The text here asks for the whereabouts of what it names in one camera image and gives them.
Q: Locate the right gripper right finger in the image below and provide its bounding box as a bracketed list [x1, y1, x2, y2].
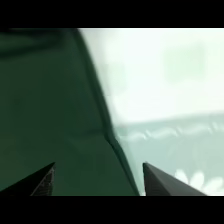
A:
[142, 162, 208, 197]

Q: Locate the dark green garment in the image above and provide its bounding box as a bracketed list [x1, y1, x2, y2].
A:
[0, 28, 141, 197]

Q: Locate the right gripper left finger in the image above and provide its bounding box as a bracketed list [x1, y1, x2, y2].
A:
[0, 162, 56, 197]

